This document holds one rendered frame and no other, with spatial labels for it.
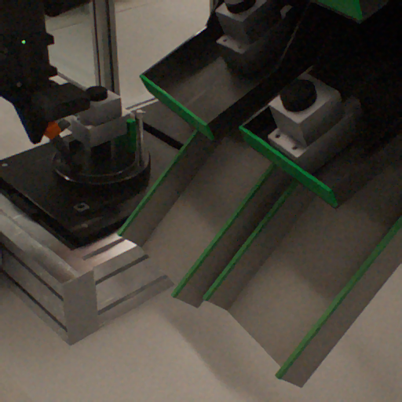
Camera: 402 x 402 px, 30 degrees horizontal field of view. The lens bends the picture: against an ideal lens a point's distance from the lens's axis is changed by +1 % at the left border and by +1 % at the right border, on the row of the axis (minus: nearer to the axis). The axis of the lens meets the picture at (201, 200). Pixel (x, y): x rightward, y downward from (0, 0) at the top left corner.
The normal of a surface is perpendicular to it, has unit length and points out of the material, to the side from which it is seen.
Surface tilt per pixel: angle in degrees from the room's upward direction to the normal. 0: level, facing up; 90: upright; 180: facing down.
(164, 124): 0
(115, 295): 90
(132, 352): 0
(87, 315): 90
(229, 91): 25
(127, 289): 90
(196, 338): 0
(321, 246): 45
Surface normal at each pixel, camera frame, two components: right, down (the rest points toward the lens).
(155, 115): 0.01, -0.83
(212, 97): -0.35, -0.63
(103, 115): 0.67, 0.42
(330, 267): -0.59, -0.38
